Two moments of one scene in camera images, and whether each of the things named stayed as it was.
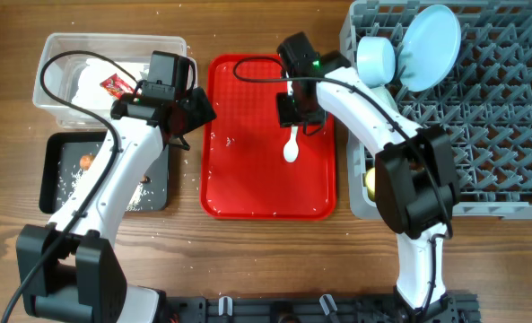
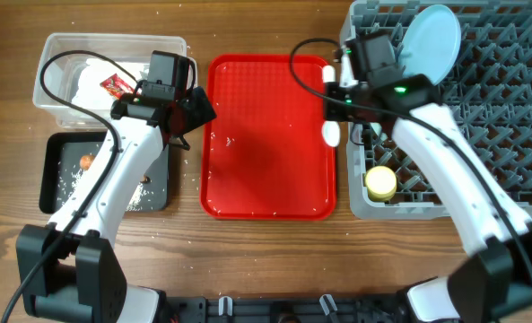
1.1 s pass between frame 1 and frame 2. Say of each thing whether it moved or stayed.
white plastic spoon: moved
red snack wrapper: stayed
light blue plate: stayed
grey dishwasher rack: stayed
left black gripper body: stayed
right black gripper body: moved
